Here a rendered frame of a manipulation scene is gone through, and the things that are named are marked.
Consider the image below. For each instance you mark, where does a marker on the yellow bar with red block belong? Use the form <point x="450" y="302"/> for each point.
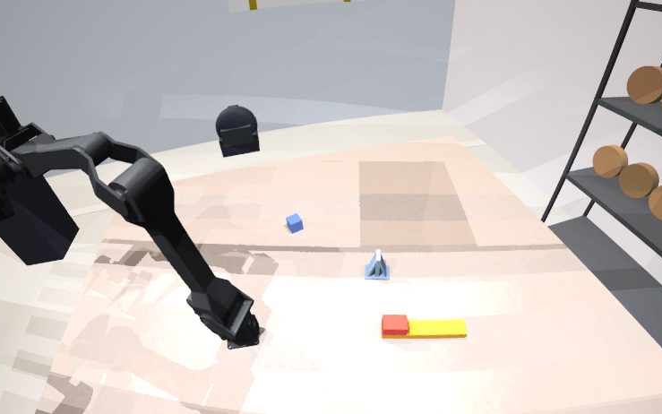
<point x="398" y="327"/>

